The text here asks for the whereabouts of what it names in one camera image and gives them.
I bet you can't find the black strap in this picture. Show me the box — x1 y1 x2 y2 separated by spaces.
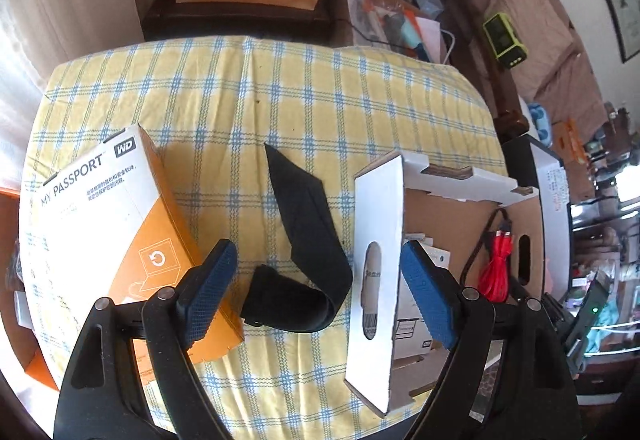
241 142 353 333

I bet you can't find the clear plastic bag with items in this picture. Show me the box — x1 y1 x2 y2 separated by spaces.
345 0 443 56

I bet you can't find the light blue plastic item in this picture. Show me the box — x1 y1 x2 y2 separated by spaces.
527 102 553 143

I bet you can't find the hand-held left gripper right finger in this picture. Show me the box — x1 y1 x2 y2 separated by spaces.
400 240 583 440

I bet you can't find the brown sofa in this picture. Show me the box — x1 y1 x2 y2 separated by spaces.
432 0 608 141

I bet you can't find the white orange hard drive box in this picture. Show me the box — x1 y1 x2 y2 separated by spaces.
20 122 246 366

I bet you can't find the white charging cable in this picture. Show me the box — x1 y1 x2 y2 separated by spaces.
439 31 458 67

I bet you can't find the red cable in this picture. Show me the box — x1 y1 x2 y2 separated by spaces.
477 229 516 303

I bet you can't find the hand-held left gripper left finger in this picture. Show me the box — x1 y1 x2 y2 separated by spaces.
52 239 238 440

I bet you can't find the yellow plaid tablecloth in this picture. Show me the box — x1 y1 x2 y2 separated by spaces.
27 35 508 436

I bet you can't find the cardboard tray box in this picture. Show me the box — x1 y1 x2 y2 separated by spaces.
342 152 546 418

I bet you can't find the green black device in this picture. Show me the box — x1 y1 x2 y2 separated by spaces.
482 12 530 70

